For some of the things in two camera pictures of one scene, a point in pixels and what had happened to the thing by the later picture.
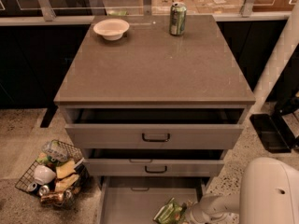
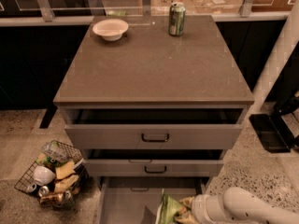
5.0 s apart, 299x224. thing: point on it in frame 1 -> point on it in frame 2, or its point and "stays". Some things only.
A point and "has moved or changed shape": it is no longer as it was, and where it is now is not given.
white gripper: (193, 216) -> (199, 208)
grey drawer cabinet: (155, 113) stays
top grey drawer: (155, 128) stays
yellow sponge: (64, 170) stays
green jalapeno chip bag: (172, 213) has moved or changed shape
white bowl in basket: (43, 175) stays
